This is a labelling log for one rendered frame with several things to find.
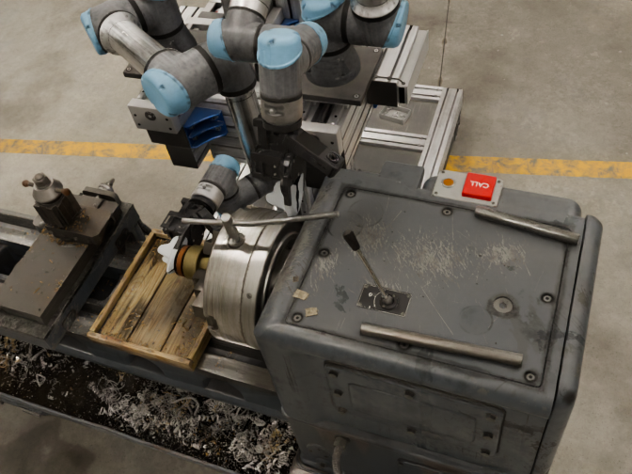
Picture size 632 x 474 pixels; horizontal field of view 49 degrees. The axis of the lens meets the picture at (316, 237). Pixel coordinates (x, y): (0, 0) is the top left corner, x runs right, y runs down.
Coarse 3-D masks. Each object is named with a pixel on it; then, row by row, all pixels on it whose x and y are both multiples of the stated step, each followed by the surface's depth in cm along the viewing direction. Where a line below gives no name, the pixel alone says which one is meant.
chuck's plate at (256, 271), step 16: (288, 224) 149; (272, 240) 143; (288, 240) 151; (256, 256) 142; (272, 256) 145; (256, 272) 141; (272, 272) 145; (256, 288) 140; (256, 304) 141; (256, 320) 142
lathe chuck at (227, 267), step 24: (240, 216) 149; (264, 216) 149; (216, 240) 145; (216, 264) 143; (240, 264) 142; (216, 288) 143; (240, 288) 141; (216, 312) 145; (240, 312) 143; (216, 336) 152; (240, 336) 147
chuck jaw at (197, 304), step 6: (198, 270) 157; (204, 270) 157; (192, 276) 156; (198, 276) 156; (204, 276) 156; (198, 282) 155; (198, 288) 153; (198, 294) 152; (198, 300) 151; (192, 306) 150; (198, 306) 149; (198, 312) 151; (204, 318) 151; (210, 318) 148; (210, 324) 150; (216, 324) 149
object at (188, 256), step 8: (184, 248) 161; (192, 248) 160; (200, 248) 159; (176, 256) 160; (184, 256) 160; (192, 256) 158; (200, 256) 158; (208, 256) 159; (176, 264) 160; (184, 264) 158; (192, 264) 158; (200, 264) 158; (176, 272) 161; (184, 272) 159; (192, 272) 158
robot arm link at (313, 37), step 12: (264, 24) 127; (276, 24) 127; (300, 24) 127; (312, 24) 127; (300, 36) 122; (312, 36) 124; (324, 36) 128; (312, 48) 123; (324, 48) 129; (312, 60) 124
